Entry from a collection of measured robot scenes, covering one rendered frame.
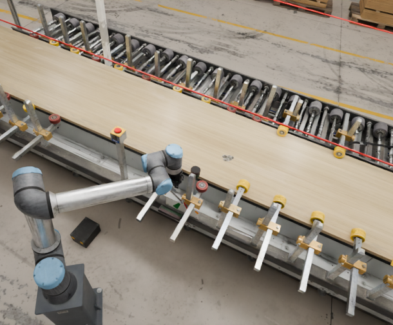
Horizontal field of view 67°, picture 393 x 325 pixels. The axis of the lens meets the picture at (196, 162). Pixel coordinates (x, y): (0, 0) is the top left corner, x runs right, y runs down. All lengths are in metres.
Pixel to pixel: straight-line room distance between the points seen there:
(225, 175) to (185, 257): 0.95
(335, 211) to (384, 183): 0.52
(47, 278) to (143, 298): 0.98
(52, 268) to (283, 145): 1.76
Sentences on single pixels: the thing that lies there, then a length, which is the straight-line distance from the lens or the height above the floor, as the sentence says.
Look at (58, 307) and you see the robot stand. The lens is 2.06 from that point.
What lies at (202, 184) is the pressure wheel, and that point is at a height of 0.91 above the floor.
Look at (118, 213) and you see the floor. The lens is 2.94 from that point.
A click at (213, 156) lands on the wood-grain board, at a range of 2.17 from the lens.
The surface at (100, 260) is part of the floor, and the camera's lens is 2.75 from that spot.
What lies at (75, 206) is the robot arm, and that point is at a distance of 1.38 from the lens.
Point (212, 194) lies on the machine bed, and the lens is 2.18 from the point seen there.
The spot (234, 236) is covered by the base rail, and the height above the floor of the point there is 0.70.
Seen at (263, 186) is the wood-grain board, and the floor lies 0.90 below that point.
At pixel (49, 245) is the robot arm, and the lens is 1.87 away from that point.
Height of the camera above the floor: 2.51
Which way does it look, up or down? 50 degrees down
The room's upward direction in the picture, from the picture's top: 9 degrees clockwise
